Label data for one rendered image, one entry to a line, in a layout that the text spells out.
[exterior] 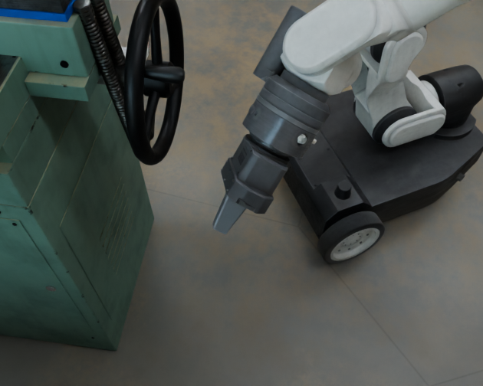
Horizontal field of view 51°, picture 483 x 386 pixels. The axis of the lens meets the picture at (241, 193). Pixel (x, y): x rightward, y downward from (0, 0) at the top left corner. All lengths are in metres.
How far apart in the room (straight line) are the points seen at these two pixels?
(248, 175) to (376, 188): 0.98
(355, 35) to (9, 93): 0.49
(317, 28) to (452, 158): 1.17
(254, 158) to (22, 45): 0.39
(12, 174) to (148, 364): 0.80
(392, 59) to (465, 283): 0.74
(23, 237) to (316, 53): 0.62
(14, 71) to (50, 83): 0.05
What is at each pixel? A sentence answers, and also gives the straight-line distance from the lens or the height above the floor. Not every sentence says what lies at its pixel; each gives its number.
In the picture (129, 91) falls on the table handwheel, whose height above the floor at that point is 0.89.
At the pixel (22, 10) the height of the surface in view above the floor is 0.97.
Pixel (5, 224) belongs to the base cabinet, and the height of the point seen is 0.65.
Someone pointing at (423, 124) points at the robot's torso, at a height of 0.31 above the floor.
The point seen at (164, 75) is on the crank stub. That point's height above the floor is 0.90.
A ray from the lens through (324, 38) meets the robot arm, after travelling 0.58.
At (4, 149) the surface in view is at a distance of 0.81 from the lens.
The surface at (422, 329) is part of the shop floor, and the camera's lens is 1.57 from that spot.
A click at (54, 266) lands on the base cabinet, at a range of 1.06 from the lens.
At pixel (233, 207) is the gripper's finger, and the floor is 0.84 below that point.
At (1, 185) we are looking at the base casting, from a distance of 0.85.
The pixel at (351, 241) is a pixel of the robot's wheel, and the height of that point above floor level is 0.09.
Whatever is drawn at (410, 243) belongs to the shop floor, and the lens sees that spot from 1.69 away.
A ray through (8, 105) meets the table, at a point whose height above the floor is 0.87.
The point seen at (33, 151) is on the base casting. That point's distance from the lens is 0.88.
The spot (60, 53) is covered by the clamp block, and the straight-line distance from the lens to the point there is 0.80.
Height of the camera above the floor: 1.39
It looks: 55 degrees down
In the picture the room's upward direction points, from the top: straight up
